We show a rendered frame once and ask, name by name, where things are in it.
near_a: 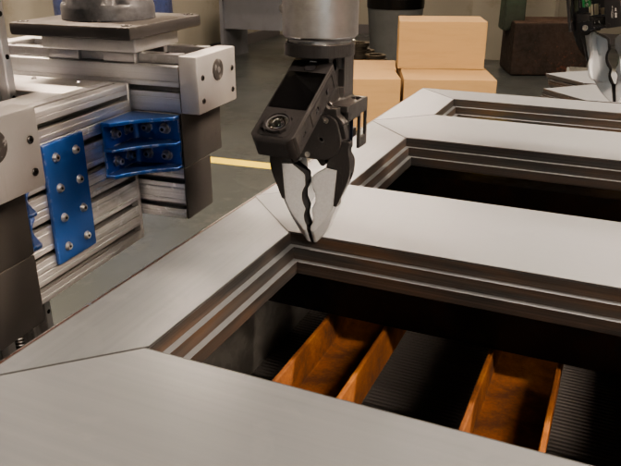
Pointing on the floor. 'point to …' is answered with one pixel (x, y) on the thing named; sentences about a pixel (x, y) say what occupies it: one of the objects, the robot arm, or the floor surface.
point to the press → (536, 42)
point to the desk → (247, 20)
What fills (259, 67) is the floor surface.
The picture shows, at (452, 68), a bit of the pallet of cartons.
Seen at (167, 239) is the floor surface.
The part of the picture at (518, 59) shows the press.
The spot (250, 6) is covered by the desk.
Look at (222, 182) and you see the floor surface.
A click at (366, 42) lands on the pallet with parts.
